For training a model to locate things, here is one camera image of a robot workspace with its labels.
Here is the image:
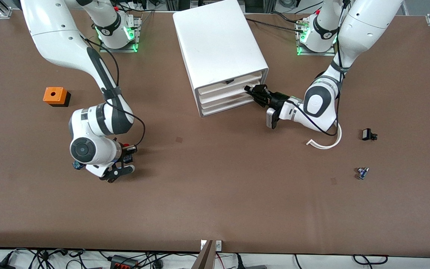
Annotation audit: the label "red push button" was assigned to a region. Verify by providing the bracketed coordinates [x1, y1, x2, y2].
[123, 143, 135, 163]

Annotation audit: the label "white plastic drawer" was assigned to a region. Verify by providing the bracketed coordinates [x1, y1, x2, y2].
[199, 72, 264, 95]
[201, 93, 256, 109]
[200, 85, 256, 102]
[202, 98, 257, 115]

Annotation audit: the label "white drawer cabinet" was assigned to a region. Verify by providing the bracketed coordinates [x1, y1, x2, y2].
[173, 0, 269, 118]

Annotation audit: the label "orange button box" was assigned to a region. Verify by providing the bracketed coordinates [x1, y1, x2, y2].
[43, 87, 71, 108]

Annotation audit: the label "white curved plastic arc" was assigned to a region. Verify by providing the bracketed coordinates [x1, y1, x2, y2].
[307, 123, 343, 150]

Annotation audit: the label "black orange power strip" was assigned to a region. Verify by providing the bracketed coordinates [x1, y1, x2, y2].
[110, 255, 139, 269]

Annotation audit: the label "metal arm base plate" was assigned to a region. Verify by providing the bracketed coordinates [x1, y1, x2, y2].
[296, 19, 337, 56]
[99, 17, 141, 53]

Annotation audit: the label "thick black table cable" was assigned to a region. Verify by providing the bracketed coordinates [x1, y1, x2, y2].
[246, 18, 305, 33]

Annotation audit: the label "thin black table cable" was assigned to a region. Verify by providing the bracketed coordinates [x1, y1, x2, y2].
[270, 10, 302, 24]

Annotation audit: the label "black looped floor cable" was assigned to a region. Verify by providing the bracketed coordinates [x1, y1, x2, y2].
[353, 255, 388, 266]

